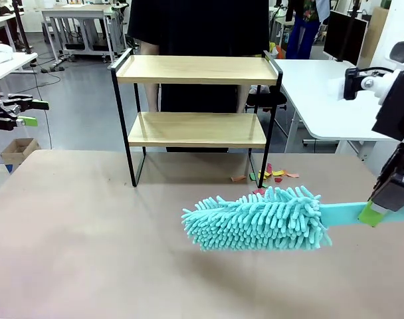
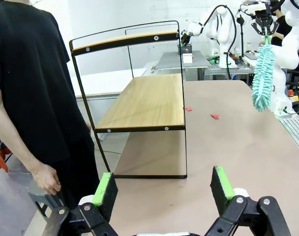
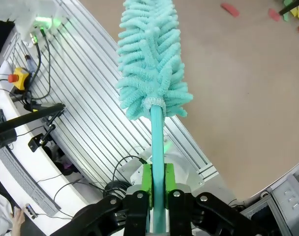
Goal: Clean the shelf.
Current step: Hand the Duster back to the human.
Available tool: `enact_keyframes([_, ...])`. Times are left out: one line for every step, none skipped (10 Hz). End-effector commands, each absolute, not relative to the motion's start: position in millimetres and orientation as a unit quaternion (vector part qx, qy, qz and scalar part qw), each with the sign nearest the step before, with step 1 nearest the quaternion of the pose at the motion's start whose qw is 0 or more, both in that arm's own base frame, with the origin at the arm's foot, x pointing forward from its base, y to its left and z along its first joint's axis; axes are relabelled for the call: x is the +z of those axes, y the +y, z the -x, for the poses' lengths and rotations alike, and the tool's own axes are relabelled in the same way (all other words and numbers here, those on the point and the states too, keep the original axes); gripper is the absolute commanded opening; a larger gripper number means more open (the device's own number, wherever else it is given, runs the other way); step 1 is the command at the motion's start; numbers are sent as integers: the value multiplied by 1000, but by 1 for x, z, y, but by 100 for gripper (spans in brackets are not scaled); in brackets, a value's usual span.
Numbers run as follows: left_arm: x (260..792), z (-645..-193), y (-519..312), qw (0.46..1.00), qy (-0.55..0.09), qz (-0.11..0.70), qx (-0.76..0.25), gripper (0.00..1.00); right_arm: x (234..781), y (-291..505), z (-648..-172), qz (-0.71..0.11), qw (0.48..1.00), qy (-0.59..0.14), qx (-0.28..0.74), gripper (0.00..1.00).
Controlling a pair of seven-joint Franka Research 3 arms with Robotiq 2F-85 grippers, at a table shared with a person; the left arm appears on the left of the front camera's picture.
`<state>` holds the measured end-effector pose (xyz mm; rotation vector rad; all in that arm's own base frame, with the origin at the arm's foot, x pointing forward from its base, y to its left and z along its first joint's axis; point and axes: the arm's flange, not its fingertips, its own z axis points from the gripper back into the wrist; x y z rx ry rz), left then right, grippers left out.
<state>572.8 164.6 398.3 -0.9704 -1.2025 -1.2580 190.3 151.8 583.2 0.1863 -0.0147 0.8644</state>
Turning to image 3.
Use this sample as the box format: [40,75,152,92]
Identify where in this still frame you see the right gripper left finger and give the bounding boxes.
[50,163,154,236]

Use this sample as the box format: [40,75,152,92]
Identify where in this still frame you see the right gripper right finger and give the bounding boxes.
[164,163,266,236]

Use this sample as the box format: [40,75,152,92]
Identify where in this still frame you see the teal microfibre duster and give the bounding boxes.
[115,0,195,233]

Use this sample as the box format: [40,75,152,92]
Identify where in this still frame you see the seated person's hand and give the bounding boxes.
[10,208,26,236]

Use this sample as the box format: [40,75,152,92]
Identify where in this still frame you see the dark computer case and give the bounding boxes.
[237,196,299,236]

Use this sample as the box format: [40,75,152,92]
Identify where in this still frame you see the white curved desk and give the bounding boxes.
[0,56,91,222]

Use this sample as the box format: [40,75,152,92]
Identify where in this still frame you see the dark shoes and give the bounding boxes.
[44,144,79,176]

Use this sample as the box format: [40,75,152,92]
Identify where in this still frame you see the small grey button box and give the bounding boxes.
[25,202,38,220]

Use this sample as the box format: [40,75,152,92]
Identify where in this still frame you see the grey drawer cabinet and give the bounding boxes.
[270,171,299,222]

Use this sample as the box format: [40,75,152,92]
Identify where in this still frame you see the grey keyboard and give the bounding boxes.
[0,147,61,217]

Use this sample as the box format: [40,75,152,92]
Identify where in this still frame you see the slotted aluminium base platform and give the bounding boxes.
[6,0,219,188]

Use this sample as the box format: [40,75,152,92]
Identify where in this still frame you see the seated person white coat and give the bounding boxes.
[0,176,15,236]

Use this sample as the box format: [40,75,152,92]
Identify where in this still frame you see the yellow emergency stop button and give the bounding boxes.
[7,67,32,92]

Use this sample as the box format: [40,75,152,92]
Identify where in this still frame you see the long red paper scrap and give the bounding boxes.
[220,2,240,18]

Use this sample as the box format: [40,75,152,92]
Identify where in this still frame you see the white control box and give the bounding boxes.
[16,0,67,48]

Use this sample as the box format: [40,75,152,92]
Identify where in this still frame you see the black coiled cable bundle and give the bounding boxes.
[102,180,131,200]

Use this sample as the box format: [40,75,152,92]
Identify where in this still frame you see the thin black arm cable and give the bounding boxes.
[112,154,148,188]

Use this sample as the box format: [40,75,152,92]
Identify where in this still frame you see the black clamp bracket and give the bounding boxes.
[28,123,57,151]

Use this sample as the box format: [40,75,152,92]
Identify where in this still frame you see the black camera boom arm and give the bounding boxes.
[0,103,66,136]

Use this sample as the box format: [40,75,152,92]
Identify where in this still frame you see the black connector cables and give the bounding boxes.
[21,26,52,113]

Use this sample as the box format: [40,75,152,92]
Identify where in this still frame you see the two-tier wooden shelf black frame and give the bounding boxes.
[279,0,299,15]

